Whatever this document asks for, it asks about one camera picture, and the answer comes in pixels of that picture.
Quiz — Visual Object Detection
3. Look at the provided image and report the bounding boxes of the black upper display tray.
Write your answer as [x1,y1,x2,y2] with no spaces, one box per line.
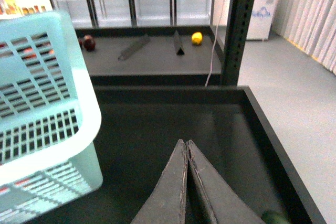
[75,26,224,86]

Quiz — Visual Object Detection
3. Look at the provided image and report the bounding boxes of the teal plastic shopping basket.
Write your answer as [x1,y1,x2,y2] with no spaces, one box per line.
[1,11,103,223]

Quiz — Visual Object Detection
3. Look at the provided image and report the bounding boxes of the white hanging cable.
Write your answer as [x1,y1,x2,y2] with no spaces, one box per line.
[205,0,234,87]

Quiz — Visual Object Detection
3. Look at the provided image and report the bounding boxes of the black lower display tray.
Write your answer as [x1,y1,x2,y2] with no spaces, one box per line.
[33,86,325,223]

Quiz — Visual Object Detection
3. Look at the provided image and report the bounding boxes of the white chest freezer blue lid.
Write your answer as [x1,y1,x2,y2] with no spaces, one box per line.
[247,0,278,40]

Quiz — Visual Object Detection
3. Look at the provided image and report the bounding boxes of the dark red apple right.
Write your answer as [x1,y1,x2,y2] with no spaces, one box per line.
[83,35,96,51]

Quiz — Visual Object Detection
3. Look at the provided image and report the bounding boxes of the flat black divider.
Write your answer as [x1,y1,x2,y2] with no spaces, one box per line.
[118,34,150,61]

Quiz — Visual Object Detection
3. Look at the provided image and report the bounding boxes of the jars on shelf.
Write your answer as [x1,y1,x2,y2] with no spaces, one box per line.
[21,5,47,16]

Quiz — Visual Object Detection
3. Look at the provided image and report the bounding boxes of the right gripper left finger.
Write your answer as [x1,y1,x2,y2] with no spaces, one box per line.
[132,139,188,223]

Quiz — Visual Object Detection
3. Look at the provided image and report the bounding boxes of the white vertical curtain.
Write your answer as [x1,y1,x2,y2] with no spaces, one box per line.
[272,0,335,73]

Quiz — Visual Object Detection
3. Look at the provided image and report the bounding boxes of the black display tray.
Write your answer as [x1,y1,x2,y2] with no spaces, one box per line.
[75,26,224,86]
[33,86,325,223]

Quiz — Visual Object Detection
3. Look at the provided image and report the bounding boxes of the yellow lemon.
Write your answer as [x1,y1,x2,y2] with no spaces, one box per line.
[191,32,203,46]

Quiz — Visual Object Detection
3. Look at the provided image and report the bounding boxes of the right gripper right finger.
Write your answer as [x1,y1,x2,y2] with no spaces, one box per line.
[186,140,264,223]

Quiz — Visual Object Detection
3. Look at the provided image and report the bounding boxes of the green avocado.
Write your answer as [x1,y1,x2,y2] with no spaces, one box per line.
[261,211,289,224]

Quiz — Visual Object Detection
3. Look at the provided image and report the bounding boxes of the triangular black divider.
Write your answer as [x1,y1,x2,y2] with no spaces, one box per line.
[174,30,185,56]

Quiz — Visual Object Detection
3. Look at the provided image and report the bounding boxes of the right black shelf post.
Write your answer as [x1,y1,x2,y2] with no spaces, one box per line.
[221,0,254,86]

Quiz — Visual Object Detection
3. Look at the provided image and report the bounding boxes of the sauce bottles on shelf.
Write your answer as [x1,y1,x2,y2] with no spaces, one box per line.
[1,0,21,15]

